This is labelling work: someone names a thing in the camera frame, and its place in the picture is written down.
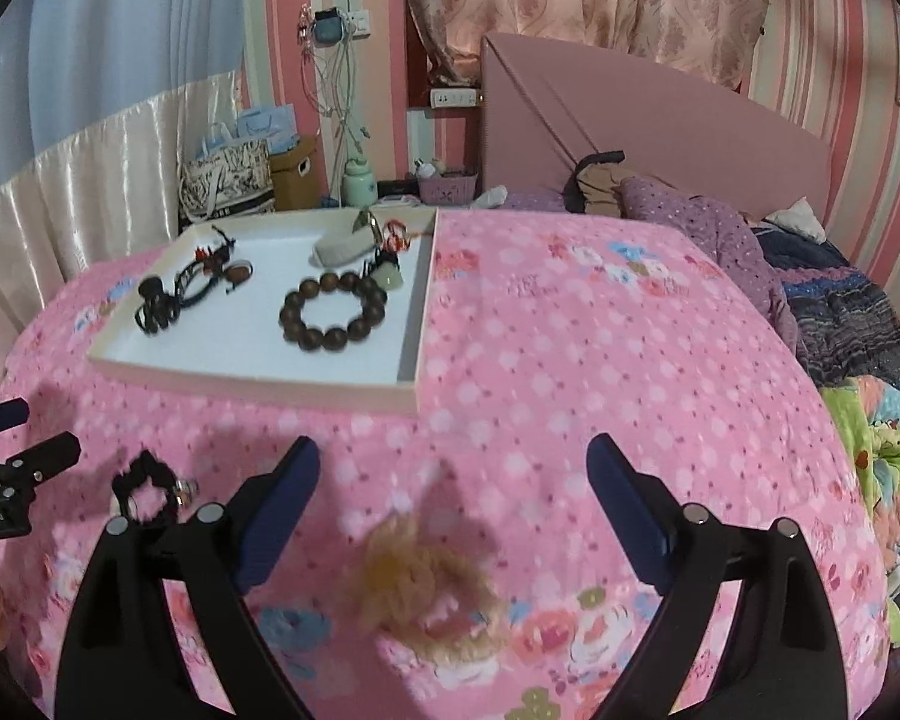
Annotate white pillow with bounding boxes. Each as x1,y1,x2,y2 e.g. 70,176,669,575
765,196,826,241

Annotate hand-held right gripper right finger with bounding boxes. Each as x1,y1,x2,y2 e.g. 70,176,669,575
586,433,848,720

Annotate dark knitted blanket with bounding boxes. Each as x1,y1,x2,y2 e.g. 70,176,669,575
750,217,900,391

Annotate brown cardboard box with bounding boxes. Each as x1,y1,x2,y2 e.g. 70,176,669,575
268,136,320,211

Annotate light blue paper bag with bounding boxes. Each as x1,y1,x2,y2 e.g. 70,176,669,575
236,106,301,155

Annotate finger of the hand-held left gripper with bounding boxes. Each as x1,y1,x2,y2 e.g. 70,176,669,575
0,399,31,447
0,431,82,488

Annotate red string bracelet jade pendant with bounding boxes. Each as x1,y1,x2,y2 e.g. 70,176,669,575
360,217,421,293

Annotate white satin curtain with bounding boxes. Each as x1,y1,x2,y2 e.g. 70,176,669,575
0,71,245,391

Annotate purple dotted cloth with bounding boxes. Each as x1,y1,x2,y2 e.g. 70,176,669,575
619,176,800,346

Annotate green bottle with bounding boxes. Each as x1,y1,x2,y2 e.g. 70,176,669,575
341,157,380,207

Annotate black cord bracelet amber beads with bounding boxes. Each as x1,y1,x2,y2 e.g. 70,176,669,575
171,226,254,308

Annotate pink floral blanket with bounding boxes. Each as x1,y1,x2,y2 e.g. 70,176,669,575
0,206,893,720

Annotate beige fluffy scrunchie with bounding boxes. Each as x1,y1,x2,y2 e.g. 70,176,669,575
345,506,507,668

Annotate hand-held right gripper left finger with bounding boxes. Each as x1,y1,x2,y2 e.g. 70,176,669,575
52,435,322,720

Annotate dark and tan clothing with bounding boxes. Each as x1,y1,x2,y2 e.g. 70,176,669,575
562,151,627,215

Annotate black leather hair tie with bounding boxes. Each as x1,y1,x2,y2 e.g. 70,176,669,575
135,276,188,335

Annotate white strap wrist watch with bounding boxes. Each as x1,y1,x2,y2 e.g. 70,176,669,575
313,208,383,267

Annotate white shallow box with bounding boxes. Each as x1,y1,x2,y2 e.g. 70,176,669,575
86,204,440,415

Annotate black scrunchie with gold charm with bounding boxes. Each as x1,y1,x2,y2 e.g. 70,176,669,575
111,450,200,533

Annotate pink patterned curtain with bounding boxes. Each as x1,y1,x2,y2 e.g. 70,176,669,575
397,0,777,91

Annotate purple small basket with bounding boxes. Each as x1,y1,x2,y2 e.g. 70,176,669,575
418,172,479,205

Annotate hanging white cables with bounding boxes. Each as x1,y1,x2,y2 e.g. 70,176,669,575
296,7,368,158

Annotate pink bed headboard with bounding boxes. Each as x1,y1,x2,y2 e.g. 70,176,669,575
481,31,830,222

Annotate brown wooden bead bracelet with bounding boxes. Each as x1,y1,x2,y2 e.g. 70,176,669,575
279,270,382,352

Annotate colourful cartoon blanket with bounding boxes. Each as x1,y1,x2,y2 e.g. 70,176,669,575
817,375,900,650

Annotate black and white floral tote bag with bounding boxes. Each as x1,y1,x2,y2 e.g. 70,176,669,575
178,139,277,226

